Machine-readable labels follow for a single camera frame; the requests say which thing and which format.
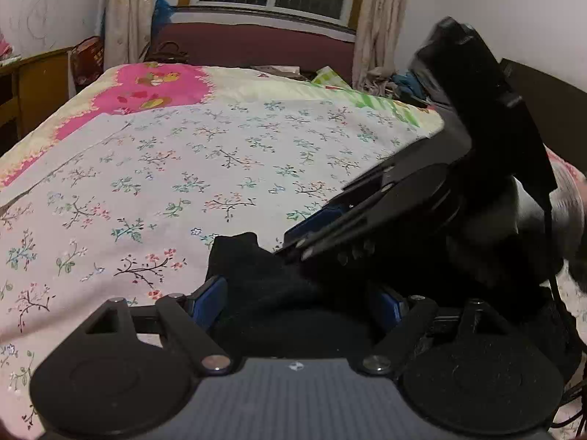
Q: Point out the blue plastic bag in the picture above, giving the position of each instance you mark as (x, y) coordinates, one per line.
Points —
(161, 16)

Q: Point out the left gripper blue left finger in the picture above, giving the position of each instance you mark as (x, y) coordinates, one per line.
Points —
(208, 301)

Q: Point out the colourful cartoon blanket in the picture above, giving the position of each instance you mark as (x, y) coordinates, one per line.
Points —
(569, 216)

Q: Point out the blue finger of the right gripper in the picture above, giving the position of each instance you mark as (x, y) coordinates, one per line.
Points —
(322, 221)

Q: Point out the floral bed sheet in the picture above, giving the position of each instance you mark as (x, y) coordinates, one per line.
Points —
(122, 191)

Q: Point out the dark wooden headboard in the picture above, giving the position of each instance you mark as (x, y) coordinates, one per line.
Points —
(558, 110)

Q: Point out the black pants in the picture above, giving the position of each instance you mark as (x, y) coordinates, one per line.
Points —
(273, 312)

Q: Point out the brown handbag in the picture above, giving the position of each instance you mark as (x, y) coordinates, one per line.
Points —
(167, 52)

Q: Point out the beige curtain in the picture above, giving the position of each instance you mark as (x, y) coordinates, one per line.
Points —
(376, 39)

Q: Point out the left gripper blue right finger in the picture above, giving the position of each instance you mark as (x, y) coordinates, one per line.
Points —
(395, 308)

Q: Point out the pile of clothes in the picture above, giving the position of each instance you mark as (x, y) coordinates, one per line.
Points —
(401, 87)

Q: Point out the red bag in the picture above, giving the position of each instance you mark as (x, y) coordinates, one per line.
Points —
(87, 62)

